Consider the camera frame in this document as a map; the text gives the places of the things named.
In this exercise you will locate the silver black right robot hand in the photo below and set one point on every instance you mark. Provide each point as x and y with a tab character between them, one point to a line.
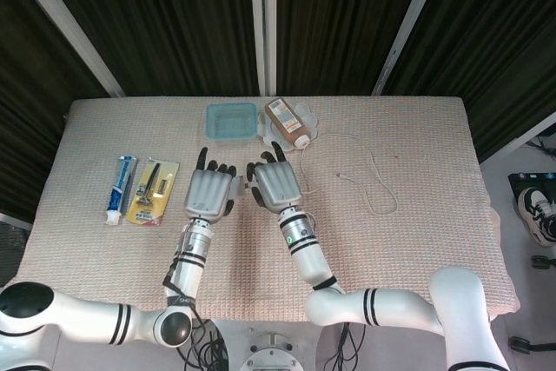
278	184

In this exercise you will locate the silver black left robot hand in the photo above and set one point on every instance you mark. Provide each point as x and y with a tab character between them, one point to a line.
208	193

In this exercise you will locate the white USB wall charger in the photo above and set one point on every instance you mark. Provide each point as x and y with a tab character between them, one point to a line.
238	186

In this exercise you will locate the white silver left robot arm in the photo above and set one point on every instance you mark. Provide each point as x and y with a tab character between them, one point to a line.
191	266

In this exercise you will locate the grey round robot base flange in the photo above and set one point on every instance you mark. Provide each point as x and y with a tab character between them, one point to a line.
271	358

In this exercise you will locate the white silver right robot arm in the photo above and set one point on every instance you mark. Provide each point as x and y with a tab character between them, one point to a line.
391	310

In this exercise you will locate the razor in yellow blister pack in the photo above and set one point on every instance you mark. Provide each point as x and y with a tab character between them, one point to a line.
167	197

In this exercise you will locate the brown bottle with white cap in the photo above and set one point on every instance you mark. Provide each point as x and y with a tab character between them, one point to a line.
286	123

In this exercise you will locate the clear container with teal lid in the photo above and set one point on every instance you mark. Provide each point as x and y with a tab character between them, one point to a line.
230	123

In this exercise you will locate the blue white toothpaste tube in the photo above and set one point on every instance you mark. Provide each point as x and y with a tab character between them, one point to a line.
121	184

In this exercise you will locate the beige woven tablecloth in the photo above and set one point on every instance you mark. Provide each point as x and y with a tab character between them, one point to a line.
391	249

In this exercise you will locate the black pleated curtain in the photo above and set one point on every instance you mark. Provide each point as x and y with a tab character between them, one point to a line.
174	19

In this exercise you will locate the white black sneaker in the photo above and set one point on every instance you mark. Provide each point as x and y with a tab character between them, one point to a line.
536	212

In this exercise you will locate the black caster wheel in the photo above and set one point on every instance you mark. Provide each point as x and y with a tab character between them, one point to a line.
519	343
543	262

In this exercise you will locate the white metal frame post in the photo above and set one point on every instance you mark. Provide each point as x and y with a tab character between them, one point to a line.
408	23
69	23
264	19

